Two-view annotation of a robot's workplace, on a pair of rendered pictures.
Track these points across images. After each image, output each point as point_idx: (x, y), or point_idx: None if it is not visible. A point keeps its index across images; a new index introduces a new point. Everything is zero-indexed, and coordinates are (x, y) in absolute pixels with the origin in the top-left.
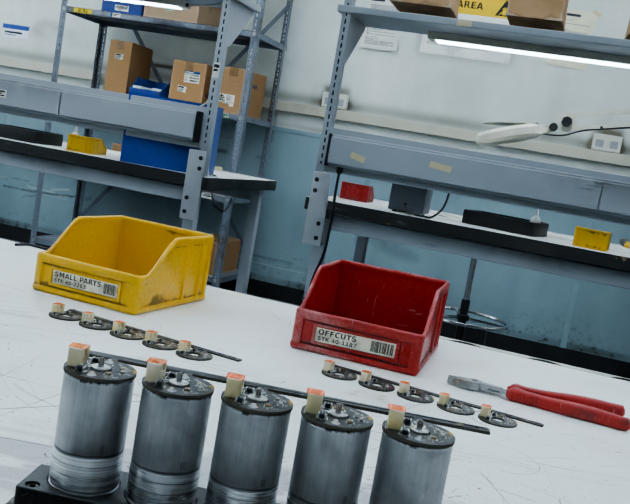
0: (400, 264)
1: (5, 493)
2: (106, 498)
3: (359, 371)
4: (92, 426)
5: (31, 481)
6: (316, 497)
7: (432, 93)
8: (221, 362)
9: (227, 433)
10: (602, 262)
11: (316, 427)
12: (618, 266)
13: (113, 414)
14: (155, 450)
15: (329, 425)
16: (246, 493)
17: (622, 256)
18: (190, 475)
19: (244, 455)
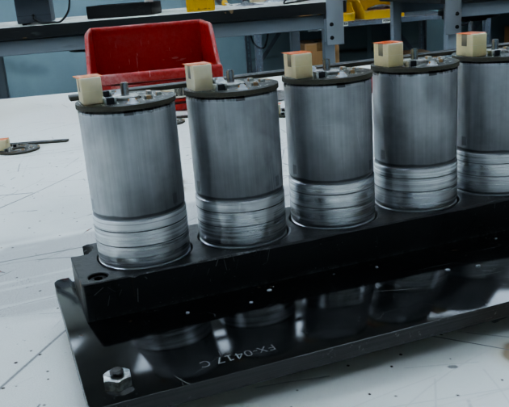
0: (33, 80)
1: (14, 320)
2: (197, 255)
3: (179, 115)
4: (157, 169)
5: (91, 274)
6: (432, 157)
7: None
8: (52, 147)
9: (321, 119)
10: (216, 19)
11: (416, 76)
12: (229, 18)
13: (174, 147)
14: (246, 170)
15: (433, 67)
16: (360, 182)
17: (229, 10)
18: (283, 189)
19: (350, 137)
